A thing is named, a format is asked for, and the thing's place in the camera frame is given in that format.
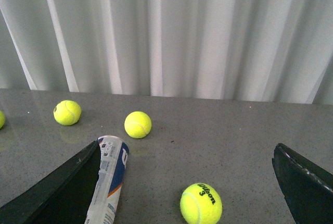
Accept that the Wilson 3 tennis ball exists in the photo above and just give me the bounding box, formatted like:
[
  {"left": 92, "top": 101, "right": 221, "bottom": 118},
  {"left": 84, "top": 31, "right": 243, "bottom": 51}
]
[{"left": 180, "top": 183, "right": 223, "bottom": 224}]

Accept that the white blue tennis ball can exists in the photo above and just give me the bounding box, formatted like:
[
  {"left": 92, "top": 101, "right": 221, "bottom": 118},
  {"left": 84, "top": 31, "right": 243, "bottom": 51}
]
[{"left": 85, "top": 135, "right": 129, "bottom": 224}]

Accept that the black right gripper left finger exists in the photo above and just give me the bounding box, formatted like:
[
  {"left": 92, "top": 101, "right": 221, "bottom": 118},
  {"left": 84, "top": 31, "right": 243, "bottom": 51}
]
[{"left": 1, "top": 141, "right": 101, "bottom": 223}]

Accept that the tennis ball with black logo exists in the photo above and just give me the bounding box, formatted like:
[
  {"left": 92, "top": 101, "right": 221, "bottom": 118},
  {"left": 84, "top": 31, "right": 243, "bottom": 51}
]
[{"left": 53, "top": 100, "right": 82, "bottom": 126}]

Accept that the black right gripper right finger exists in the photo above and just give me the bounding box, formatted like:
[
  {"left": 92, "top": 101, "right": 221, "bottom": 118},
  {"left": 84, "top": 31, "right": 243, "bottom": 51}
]
[{"left": 272, "top": 143, "right": 332, "bottom": 223}]

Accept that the white pleated curtain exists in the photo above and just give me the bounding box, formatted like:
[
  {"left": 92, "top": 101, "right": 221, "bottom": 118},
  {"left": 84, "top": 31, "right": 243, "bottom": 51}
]
[{"left": 1, "top": 0, "right": 332, "bottom": 104}]

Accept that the tennis ball far left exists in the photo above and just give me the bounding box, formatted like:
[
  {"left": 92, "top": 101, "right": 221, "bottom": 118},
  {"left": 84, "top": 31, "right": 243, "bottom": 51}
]
[{"left": 0, "top": 111, "right": 6, "bottom": 129}]

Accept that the plain yellow tennis ball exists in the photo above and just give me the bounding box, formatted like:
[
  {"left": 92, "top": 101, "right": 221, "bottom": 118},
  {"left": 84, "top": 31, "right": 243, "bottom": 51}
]
[{"left": 124, "top": 111, "right": 152, "bottom": 139}]

